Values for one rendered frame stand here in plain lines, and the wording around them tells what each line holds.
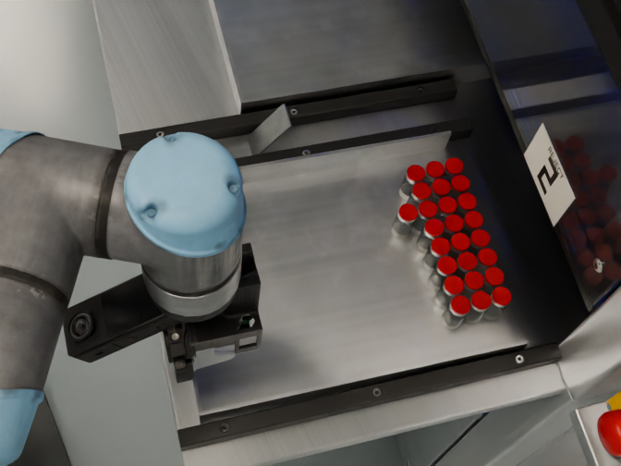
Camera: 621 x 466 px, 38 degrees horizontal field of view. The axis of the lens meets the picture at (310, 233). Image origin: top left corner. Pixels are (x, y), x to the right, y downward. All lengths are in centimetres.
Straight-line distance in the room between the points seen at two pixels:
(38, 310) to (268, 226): 46
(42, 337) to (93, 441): 126
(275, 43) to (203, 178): 57
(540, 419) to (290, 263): 34
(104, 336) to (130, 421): 108
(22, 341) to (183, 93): 57
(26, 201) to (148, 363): 128
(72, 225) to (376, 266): 46
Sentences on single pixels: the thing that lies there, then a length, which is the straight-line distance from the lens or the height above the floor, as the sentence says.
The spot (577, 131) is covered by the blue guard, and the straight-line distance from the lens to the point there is 85.
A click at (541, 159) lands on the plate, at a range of 92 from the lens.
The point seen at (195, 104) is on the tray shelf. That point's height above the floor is 88.
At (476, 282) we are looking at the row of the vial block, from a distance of 94.
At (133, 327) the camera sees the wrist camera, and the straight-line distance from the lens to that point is 73.
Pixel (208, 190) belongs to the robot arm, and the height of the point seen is 127.
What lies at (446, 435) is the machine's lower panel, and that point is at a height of 41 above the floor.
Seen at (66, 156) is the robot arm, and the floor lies 125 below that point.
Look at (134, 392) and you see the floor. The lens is 184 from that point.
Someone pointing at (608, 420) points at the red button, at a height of 101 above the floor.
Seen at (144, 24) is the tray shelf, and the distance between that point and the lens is 114.
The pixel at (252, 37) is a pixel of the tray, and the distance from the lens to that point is 112.
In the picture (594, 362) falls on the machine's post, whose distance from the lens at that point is 91.
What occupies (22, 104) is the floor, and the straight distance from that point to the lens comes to 217.
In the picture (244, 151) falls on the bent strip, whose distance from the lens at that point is 103.
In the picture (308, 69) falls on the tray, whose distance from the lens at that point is 110.
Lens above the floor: 176
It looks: 63 degrees down
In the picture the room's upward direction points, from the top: 12 degrees clockwise
